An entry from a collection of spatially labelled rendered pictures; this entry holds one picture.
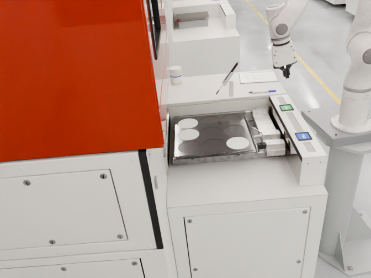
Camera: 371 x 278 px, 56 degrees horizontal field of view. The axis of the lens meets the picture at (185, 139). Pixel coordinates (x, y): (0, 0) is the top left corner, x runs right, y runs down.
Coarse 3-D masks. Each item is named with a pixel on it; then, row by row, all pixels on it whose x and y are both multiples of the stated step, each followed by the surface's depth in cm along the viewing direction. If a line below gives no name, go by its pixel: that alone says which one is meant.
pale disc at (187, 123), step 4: (184, 120) 175; (188, 120) 175; (192, 120) 174; (196, 120) 174; (180, 124) 172; (184, 124) 172; (188, 124) 171; (192, 124) 171; (196, 124) 171; (184, 128) 169; (188, 128) 168
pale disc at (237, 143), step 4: (228, 140) 156; (232, 140) 156; (236, 140) 155; (240, 140) 155; (244, 140) 155; (228, 144) 153; (232, 144) 153; (236, 144) 153; (240, 144) 152; (244, 144) 152; (248, 144) 152; (232, 148) 150; (236, 148) 150; (240, 148) 149
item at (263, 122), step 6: (252, 114) 178; (264, 114) 177; (258, 120) 172; (264, 120) 172; (270, 120) 171; (258, 126) 167; (264, 126) 167; (270, 126) 166; (258, 132) 166; (264, 150) 155; (270, 150) 150; (276, 150) 149; (282, 150) 149
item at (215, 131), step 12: (180, 120) 176; (204, 120) 173; (216, 120) 172; (228, 120) 171; (240, 120) 170; (204, 132) 164; (216, 132) 163; (228, 132) 162; (240, 132) 161; (180, 144) 157; (192, 144) 156; (204, 144) 155; (216, 144) 154; (252, 144) 151
